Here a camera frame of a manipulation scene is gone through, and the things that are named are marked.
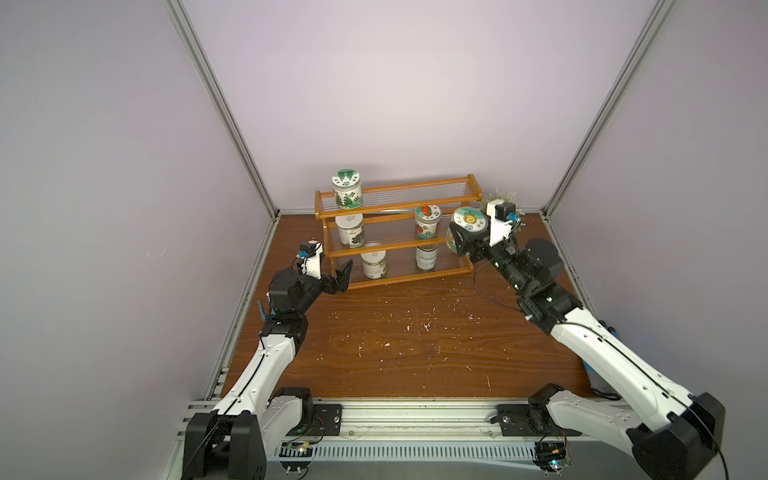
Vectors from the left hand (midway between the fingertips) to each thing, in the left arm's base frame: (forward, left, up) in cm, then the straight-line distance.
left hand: (341, 258), depth 79 cm
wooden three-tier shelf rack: (+14, -16, -6) cm, 22 cm away
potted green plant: (+25, -52, 0) cm, 58 cm away
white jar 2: (+10, -25, -13) cm, 30 cm away
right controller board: (-41, -52, -23) cm, 70 cm away
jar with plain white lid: (+9, -2, +1) cm, 10 cm away
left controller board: (-42, +10, -27) cm, 51 cm away
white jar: (+7, -8, -13) cm, 17 cm away
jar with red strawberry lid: (+15, -24, +1) cm, 28 cm away
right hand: (+1, -32, +18) cm, 37 cm away
